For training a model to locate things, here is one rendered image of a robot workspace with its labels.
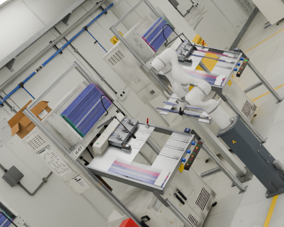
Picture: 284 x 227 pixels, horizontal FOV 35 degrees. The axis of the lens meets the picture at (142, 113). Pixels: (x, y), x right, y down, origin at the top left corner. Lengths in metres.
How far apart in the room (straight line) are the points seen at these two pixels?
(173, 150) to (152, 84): 1.20
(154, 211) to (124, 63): 1.77
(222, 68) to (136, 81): 0.94
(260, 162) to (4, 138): 2.86
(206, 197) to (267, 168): 0.81
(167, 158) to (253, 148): 0.72
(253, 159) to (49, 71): 3.10
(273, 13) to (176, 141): 4.52
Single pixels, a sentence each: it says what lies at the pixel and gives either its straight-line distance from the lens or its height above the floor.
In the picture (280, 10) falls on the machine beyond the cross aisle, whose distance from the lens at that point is 8.07.
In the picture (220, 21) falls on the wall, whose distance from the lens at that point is 8.97.
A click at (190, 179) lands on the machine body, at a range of 4.31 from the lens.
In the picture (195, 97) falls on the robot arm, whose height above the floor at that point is 1.07.
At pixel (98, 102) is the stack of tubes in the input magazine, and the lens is 4.12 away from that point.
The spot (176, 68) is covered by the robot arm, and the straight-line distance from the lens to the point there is 3.63.
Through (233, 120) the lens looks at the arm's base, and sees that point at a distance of 3.72.
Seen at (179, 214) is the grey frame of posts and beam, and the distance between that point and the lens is 3.69.
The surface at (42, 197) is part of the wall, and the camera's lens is 5.29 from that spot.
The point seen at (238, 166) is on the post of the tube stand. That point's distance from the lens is 4.49.
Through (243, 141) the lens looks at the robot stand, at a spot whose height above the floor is 0.55.
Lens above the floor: 1.93
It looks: 11 degrees down
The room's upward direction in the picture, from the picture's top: 43 degrees counter-clockwise
